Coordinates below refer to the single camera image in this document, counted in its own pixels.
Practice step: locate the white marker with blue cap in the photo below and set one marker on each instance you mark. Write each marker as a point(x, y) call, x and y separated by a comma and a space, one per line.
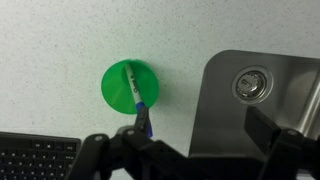
point(135, 89)

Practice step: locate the black computer keyboard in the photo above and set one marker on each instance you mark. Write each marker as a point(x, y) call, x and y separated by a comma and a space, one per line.
point(30, 156)

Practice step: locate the metal sink drain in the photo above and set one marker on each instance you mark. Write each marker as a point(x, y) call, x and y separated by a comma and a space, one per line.
point(252, 84)

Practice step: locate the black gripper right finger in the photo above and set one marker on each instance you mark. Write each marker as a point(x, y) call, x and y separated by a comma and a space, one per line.
point(261, 128)

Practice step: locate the green plastic cup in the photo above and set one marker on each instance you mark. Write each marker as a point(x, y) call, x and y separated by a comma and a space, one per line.
point(116, 90)

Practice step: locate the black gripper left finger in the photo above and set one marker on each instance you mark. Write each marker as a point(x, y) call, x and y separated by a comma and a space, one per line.
point(141, 119)

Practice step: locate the chrome faucet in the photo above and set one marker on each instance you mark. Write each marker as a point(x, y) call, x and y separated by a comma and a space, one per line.
point(310, 106)

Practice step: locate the stainless steel sink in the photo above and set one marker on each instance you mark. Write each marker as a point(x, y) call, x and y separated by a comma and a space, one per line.
point(220, 113)

